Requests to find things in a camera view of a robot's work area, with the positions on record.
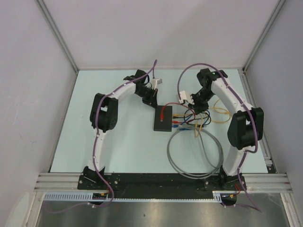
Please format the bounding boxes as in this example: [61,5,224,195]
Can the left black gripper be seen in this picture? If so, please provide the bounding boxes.
[135,87,158,109]

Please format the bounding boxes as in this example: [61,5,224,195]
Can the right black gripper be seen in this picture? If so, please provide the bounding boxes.
[187,88,215,114]

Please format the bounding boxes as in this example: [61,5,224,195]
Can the black network switch box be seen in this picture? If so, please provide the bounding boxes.
[153,105,173,132]

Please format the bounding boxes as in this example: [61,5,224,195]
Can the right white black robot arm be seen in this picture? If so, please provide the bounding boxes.
[188,69,264,190]

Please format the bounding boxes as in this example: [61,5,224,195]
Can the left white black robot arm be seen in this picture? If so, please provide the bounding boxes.
[83,70,162,189]

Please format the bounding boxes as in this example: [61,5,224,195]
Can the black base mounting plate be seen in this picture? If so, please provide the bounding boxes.
[77,172,247,200]

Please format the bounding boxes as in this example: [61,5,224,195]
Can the red patch cable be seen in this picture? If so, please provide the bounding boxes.
[160,102,197,124]

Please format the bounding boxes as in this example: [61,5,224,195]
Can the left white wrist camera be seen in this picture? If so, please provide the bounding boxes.
[150,78,162,89]

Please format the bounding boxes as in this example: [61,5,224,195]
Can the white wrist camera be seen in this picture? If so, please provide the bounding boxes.
[150,78,162,89]
[176,90,195,105]

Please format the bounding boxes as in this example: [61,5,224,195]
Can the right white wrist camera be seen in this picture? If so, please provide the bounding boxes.
[176,90,195,105]

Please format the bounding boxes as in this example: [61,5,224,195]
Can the blue patch cable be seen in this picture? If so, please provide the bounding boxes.
[172,109,211,130]

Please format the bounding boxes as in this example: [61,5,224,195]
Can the grey coiled network cable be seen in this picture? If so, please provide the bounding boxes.
[166,126,224,178]

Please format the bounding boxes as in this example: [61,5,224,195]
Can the slotted grey cable duct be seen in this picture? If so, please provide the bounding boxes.
[44,192,222,203]

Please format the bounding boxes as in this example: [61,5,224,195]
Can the aluminium front frame rail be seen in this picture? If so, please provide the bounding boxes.
[35,173,293,193]

